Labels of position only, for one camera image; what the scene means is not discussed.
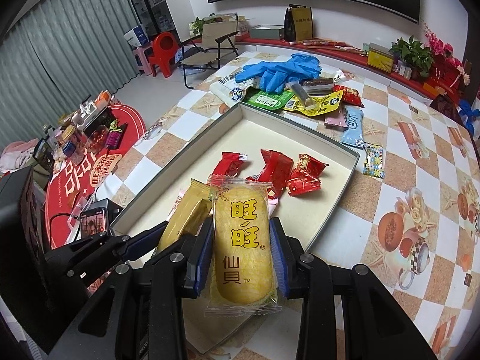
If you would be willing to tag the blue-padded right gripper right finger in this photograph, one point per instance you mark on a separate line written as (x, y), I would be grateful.
(280, 259)

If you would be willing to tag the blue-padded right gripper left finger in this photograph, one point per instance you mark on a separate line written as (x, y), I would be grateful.
(199, 260)

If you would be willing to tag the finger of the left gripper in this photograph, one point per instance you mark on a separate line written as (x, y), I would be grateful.
(173, 257)
(144, 242)

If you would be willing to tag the yellow rice cracker packet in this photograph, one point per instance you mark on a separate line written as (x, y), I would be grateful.
(243, 280)

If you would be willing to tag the gold wafer stick packet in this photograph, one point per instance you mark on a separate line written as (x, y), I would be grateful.
(193, 208)

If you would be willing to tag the red gold-print snack packet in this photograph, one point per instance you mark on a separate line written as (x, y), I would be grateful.
(305, 176)

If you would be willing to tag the dark red snack packet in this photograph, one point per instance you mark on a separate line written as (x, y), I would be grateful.
(276, 171)

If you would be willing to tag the shallow grey cardboard tray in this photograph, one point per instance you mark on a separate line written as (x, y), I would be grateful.
(247, 130)

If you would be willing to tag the smartphone on stand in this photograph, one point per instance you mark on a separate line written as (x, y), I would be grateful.
(99, 218)

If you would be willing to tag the small colourful candy packet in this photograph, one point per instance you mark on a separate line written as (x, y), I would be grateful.
(374, 160)

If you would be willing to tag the light blue snack packet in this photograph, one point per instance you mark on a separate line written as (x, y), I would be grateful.
(353, 135)

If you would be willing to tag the pale pink snack packet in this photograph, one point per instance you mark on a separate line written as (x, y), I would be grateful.
(336, 119)

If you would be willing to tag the green snack pouch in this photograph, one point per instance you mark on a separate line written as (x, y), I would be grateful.
(266, 101)

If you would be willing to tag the yellow snack pouch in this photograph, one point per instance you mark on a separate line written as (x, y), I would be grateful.
(317, 105)

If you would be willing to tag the white blue snack pouch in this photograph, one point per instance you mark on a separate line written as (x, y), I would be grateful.
(231, 92)

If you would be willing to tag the red chili snack packet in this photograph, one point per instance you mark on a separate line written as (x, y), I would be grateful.
(350, 95)

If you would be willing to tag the blue rubber gloves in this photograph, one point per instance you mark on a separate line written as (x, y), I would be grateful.
(273, 76)

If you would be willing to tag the pink plastic stool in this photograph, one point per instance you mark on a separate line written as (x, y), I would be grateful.
(141, 55)

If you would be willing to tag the red plastic child chair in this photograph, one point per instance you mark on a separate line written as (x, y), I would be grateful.
(164, 48)

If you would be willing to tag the beige folding chair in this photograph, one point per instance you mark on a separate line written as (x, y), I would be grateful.
(212, 40)

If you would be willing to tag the blue white carton box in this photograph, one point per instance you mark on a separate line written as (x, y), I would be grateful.
(136, 37)

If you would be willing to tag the grey window curtain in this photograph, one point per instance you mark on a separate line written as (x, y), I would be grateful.
(59, 53)

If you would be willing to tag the yellow tin box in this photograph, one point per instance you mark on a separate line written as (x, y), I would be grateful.
(380, 58)

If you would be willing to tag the grey flat box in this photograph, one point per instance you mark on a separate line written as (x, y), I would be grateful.
(267, 32)

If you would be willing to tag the dark red cloth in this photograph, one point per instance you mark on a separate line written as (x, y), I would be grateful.
(447, 107)

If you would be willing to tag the black and gold bag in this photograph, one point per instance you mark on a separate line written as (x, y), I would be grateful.
(298, 24)

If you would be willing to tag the blue ribbon gift bag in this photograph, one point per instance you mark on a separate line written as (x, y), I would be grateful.
(468, 116)

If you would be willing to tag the green potted plant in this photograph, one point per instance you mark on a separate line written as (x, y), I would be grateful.
(414, 54)

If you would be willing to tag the pink artificial flowers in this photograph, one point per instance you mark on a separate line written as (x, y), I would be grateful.
(443, 52)

